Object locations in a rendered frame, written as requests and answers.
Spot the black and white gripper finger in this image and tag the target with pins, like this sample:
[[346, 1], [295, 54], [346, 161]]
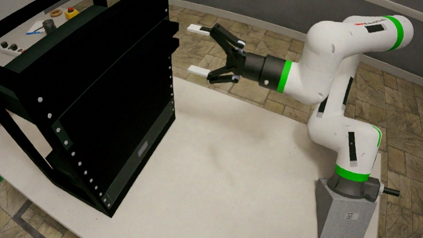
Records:
[[222, 36], [215, 76]]

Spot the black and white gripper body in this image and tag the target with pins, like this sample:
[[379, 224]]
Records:
[[248, 65]]

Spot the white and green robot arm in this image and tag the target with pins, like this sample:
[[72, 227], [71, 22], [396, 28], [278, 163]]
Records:
[[323, 77]]

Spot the black open-frame rack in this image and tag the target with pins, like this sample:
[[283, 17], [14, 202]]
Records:
[[72, 85]]

